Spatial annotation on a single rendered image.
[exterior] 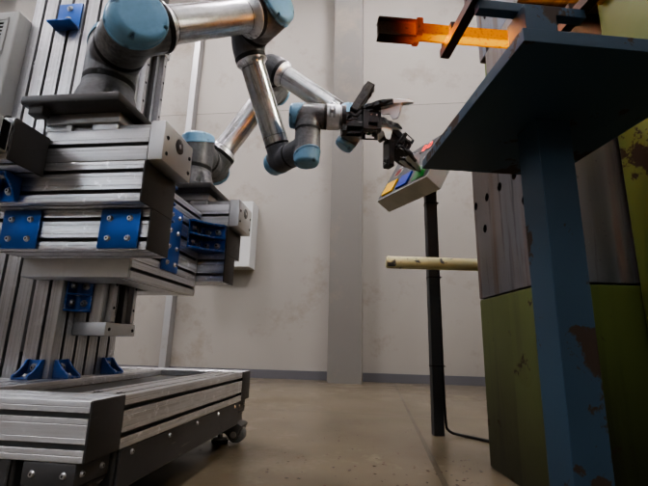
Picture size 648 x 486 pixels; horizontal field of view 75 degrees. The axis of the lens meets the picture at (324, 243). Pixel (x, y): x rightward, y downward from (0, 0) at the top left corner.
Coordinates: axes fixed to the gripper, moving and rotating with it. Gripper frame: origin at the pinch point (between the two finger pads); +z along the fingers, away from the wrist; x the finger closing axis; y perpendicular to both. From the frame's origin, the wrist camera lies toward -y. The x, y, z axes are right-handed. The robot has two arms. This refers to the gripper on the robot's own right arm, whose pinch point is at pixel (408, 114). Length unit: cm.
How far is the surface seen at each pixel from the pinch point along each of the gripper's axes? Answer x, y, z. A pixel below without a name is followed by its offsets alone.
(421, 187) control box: -43.9, 5.8, 15.6
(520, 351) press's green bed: 7, 68, 25
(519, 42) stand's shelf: 66, 29, -2
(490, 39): 35.8, 2.8, 9.5
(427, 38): 35.2, 2.8, -3.9
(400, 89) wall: -288, -204, 63
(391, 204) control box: -64, 7, 7
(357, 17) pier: -267, -274, 13
